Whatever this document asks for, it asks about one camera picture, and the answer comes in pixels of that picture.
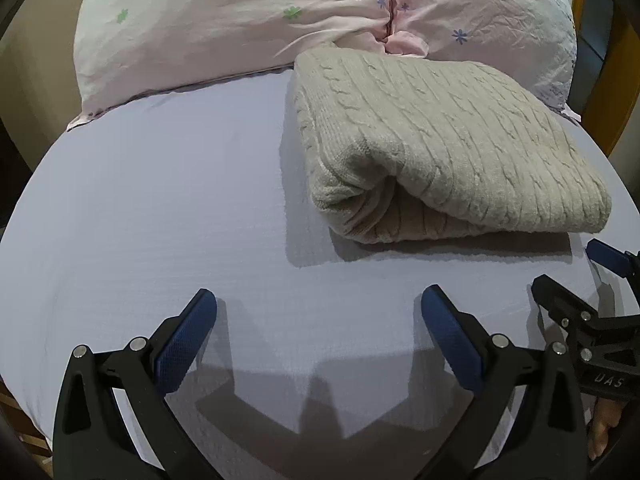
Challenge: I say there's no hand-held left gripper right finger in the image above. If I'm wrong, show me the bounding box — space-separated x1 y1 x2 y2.
421 284 589 480

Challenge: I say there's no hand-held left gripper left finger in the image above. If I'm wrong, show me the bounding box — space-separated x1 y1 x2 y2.
52 288 219 480

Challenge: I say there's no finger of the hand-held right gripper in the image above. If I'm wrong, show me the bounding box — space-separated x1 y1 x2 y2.
530 273 640 362
586 238 640 279

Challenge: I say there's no beige cable knit sweater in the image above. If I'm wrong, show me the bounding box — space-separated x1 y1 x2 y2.
292 44 614 246

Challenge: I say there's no person's right hand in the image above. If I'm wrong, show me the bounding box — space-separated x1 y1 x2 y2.
586 399 627 462

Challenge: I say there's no lavender bed sheet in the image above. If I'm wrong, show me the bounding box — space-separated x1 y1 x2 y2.
0 66 640 480

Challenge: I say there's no pink floral pillow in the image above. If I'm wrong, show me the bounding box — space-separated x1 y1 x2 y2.
66 0 582 132

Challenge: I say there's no wooden bed frame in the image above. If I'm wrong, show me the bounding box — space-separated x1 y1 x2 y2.
571 0 640 162

